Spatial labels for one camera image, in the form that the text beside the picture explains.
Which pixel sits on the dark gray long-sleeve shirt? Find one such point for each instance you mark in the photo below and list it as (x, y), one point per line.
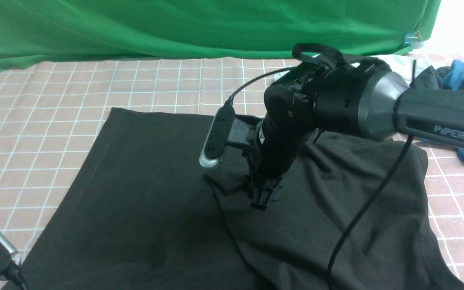
(143, 215)

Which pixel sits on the blue shirt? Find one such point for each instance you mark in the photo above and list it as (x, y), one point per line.
(440, 117)

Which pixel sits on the green backdrop cloth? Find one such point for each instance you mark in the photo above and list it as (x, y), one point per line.
(32, 31)

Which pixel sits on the dark charcoal shirt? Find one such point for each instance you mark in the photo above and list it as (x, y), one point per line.
(443, 78)

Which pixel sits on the white cloth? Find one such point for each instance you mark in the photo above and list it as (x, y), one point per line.
(404, 66)

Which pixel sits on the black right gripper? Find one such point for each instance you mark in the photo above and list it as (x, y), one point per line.
(288, 123)

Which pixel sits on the blue binder clip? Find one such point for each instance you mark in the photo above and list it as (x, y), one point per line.
(412, 38)

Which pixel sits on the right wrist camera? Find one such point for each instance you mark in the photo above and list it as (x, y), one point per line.
(227, 129)

